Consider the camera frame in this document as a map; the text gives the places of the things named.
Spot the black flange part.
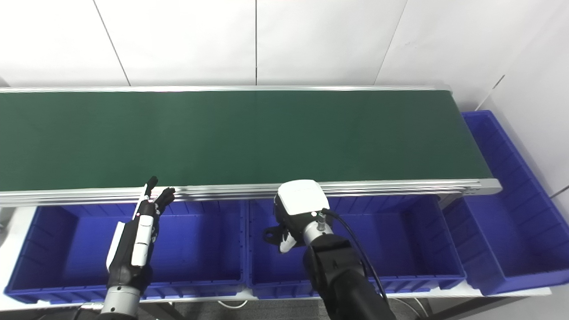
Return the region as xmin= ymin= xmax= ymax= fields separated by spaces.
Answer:
xmin=262 ymin=226 xmax=287 ymax=245

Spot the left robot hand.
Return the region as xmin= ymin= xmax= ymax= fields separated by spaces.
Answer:
xmin=106 ymin=176 xmax=176 ymax=289

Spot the blue plastic bin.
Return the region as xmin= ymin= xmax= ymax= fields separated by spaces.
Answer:
xmin=246 ymin=196 xmax=467 ymax=300
xmin=4 ymin=201 xmax=248 ymax=304
xmin=444 ymin=110 xmax=569 ymax=296

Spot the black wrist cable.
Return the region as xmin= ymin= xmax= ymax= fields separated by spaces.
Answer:
xmin=321 ymin=208 xmax=388 ymax=304

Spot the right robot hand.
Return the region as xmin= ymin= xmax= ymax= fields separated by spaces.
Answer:
xmin=273 ymin=180 xmax=332 ymax=254

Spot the green conveyor belt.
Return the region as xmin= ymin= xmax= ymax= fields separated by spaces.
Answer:
xmin=0 ymin=84 xmax=503 ymax=208
xmin=0 ymin=90 xmax=493 ymax=192

